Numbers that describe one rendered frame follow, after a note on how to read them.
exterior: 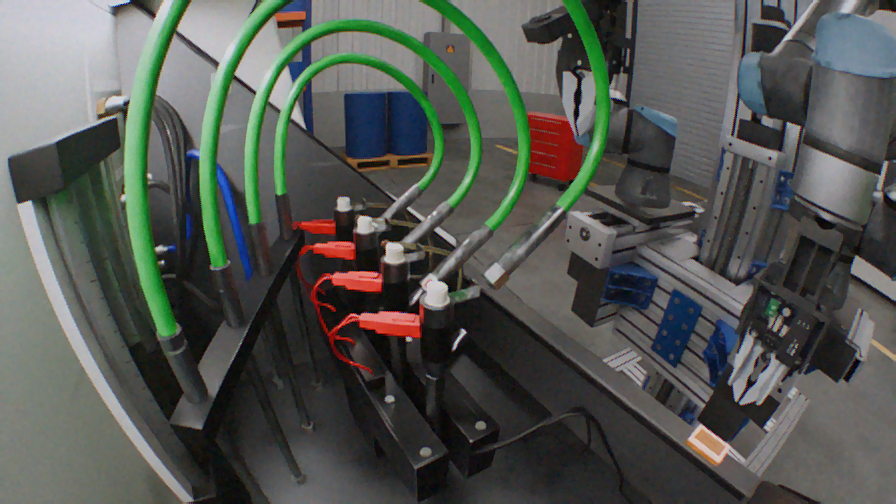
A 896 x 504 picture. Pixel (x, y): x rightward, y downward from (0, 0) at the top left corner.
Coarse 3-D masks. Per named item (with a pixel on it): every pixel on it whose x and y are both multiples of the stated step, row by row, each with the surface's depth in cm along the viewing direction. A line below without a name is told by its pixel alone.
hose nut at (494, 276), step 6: (492, 264) 33; (486, 270) 33; (492, 270) 32; (498, 270) 32; (504, 270) 32; (486, 276) 32; (492, 276) 32; (498, 276) 32; (504, 276) 32; (486, 282) 33; (492, 282) 32; (498, 282) 32; (504, 282) 33; (498, 288) 32
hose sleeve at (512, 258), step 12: (552, 204) 34; (540, 216) 34; (552, 216) 33; (564, 216) 34; (528, 228) 34; (540, 228) 33; (552, 228) 33; (516, 240) 33; (528, 240) 33; (540, 240) 33; (504, 252) 33; (516, 252) 32; (528, 252) 33; (504, 264) 32; (516, 264) 33
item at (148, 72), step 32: (576, 0) 25; (160, 32) 13; (160, 64) 14; (608, 96) 31; (128, 128) 14; (608, 128) 32; (128, 160) 14; (128, 192) 15; (576, 192) 34; (160, 288) 18; (160, 320) 18
